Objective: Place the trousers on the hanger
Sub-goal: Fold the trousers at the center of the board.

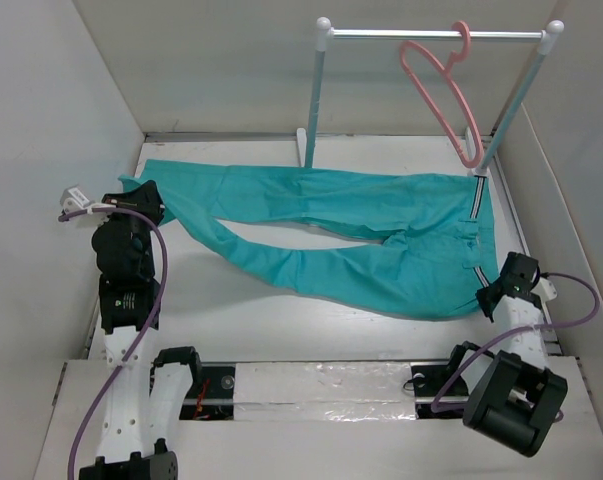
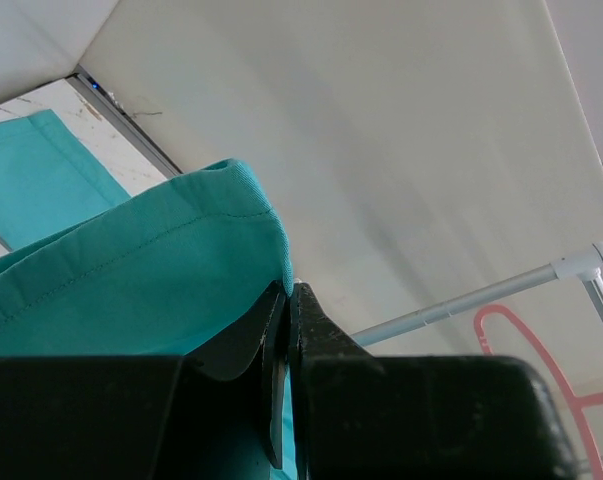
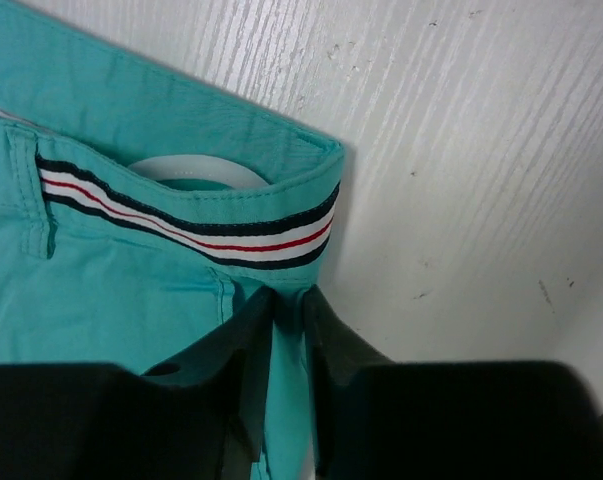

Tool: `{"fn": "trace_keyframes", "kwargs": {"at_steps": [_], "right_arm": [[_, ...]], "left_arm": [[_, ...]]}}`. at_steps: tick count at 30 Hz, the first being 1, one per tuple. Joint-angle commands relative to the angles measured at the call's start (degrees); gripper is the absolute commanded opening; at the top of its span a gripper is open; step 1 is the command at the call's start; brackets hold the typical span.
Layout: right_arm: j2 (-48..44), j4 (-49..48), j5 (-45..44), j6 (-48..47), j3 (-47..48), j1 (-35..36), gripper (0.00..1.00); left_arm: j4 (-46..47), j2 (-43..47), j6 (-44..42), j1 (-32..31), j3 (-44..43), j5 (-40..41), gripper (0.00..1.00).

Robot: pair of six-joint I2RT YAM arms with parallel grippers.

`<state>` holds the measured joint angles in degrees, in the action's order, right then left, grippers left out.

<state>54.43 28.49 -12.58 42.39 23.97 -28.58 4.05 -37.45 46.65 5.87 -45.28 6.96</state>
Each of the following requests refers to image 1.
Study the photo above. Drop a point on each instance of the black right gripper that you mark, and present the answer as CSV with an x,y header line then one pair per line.
x,y
485,304

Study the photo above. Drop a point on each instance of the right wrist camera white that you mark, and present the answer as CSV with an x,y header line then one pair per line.
x,y
546,290

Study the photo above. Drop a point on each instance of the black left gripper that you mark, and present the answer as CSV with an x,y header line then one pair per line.
x,y
143,198

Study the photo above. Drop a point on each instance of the teal trousers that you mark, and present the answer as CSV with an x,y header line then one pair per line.
x,y
423,244

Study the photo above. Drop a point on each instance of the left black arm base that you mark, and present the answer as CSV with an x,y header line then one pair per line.
x,y
212,397

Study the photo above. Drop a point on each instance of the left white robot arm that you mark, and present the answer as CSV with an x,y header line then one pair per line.
x,y
126,432

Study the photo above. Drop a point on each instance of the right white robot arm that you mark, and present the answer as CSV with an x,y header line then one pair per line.
x,y
513,396

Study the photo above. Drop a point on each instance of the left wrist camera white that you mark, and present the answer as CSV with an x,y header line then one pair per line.
x,y
75,203

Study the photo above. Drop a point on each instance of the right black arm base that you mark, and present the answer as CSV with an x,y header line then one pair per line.
x,y
425,383

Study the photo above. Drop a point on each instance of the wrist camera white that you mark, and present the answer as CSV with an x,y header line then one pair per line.
x,y
546,290
75,203

